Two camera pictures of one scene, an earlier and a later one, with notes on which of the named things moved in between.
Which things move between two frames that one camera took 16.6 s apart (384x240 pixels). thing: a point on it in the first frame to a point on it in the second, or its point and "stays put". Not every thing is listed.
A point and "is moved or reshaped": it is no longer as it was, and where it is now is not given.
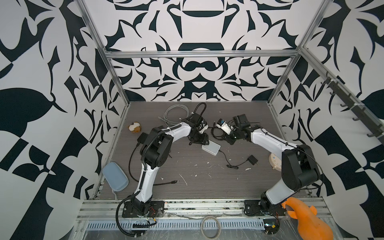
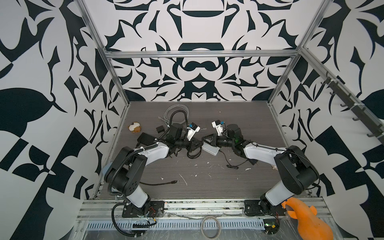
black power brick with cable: x=251 y=159 stays put
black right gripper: x=228 y=140 to x=215 y=140
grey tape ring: x=219 y=225 stays put
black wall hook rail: x=377 y=128 stays put
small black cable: x=215 y=136 is moved or reshaped
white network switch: x=213 y=147 stays put
